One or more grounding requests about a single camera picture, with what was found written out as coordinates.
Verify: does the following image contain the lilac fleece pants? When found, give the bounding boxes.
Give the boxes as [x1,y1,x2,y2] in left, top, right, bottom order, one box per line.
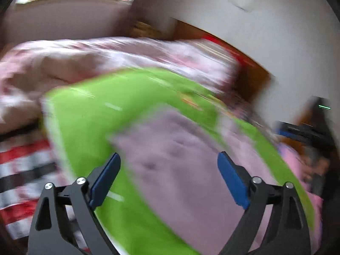
[107,108,323,255]

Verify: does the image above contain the pink bed sheet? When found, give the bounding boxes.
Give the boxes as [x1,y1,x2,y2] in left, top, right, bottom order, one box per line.
[278,143,323,216]

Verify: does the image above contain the plaid checked sheet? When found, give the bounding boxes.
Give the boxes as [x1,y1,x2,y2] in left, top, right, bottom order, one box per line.
[0,127,88,253]

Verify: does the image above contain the left wooden headboard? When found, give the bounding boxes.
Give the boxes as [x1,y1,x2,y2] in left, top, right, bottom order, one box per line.
[170,20,271,104]

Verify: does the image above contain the red embroidered pillow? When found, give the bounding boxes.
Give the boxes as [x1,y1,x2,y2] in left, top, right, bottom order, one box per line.
[202,33,256,81]

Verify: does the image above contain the green cartoon bed sheet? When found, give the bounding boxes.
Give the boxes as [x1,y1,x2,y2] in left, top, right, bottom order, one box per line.
[44,68,321,254]

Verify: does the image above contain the pink patterned quilt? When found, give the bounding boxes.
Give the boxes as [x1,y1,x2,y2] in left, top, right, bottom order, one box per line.
[1,37,235,134]

